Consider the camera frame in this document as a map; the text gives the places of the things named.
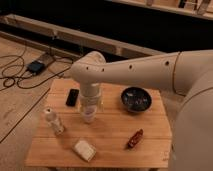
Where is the white paper cup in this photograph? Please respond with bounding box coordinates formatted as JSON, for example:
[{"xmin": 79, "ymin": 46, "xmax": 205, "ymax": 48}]
[{"xmin": 82, "ymin": 109, "xmax": 96, "ymax": 123}]

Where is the white sponge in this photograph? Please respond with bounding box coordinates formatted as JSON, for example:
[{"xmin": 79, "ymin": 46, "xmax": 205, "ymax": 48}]
[{"xmin": 73, "ymin": 140, "xmax": 96, "ymax": 162}]

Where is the black smartphone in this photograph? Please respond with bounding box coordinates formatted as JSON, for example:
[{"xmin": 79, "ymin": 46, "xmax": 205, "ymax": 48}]
[{"xmin": 66, "ymin": 89, "xmax": 79, "ymax": 107}]

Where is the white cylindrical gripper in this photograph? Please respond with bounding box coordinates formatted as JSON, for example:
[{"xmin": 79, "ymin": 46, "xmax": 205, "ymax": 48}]
[{"xmin": 80, "ymin": 83, "xmax": 101, "ymax": 115}]

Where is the red snack packet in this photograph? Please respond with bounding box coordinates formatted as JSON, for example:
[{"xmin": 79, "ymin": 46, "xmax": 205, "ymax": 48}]
[{"xmin": 127, "ymin": 129, "xmax": 143, "ymax": 148}]

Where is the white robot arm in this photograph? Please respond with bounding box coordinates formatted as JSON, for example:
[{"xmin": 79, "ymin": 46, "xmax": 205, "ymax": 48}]
[{"xmin": 71, "ymin": 50, "xmax": 213, "ymax": 171}]

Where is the dark patterned bowl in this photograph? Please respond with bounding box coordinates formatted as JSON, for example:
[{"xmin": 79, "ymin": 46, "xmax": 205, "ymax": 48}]
[{"xmin": 121, "ymin": 87, "xmax": 152, "ymax": 113}]

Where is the black power adapter box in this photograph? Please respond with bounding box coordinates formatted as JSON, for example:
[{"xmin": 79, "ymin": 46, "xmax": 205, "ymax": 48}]
[{"xmin": 27, "ymin": 61, "xmax": 45, "ymax": 74}]

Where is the wooden table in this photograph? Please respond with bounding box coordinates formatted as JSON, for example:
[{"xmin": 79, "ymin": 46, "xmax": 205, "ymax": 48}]
[{"xmin": 25, "ymin": 79, "xmax": 171, "ymax": 168}]

